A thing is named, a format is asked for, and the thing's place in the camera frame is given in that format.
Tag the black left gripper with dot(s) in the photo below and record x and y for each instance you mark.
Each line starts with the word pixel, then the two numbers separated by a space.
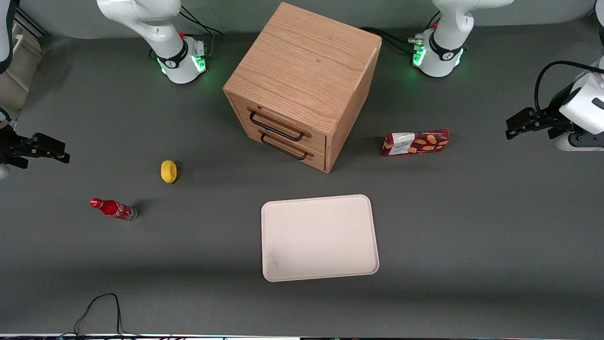
pixel 553 117

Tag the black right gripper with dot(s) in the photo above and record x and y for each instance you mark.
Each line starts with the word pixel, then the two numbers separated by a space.
pixel 10 145

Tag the red tartan cookie box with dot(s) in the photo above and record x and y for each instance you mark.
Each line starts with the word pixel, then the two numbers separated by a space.
pixel 424 141

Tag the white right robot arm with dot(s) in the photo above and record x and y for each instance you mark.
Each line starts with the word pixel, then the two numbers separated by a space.
pixel 160 28

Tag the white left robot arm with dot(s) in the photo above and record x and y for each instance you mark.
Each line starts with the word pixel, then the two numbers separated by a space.
pixel 446 66

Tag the cream rectangular tray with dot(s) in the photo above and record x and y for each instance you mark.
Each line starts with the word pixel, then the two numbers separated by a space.
pixel 321 238

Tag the red cola bottle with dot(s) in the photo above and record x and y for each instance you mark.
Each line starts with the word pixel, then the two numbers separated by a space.
pixel 113 208

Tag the yellow lemon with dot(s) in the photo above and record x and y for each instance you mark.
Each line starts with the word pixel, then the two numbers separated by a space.
pixel 168 171

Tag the wooden drawer cabinet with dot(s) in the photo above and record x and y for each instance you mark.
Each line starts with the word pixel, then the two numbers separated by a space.
pixel 306 61

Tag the aluminium frame rail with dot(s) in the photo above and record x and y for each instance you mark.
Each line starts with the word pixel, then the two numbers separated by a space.
pixel 30 23

